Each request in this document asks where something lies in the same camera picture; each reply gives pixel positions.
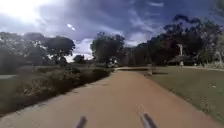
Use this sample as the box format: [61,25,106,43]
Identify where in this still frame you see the large dark-crowned tree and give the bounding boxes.
[89,32,126,69]

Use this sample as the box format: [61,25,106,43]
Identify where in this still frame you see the orange-brown dirt path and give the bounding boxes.
[0,69,224,128]

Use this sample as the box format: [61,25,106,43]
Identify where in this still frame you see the small tree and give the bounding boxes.
[73,54,87,65]

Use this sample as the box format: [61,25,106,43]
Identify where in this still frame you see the low bushes beside path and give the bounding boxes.
[0,64,115,117]

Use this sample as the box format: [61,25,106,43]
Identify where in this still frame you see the robot's own part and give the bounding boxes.
[75,115,88,128]
[139,113,158,128]

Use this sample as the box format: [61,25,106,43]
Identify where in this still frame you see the group of tall trees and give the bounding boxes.
[124,13,224,68]

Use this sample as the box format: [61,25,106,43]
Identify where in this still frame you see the row of dark trees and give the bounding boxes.
[0,31,77,75]

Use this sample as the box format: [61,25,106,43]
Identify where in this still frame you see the green grass field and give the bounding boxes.
[137,65,224,125]

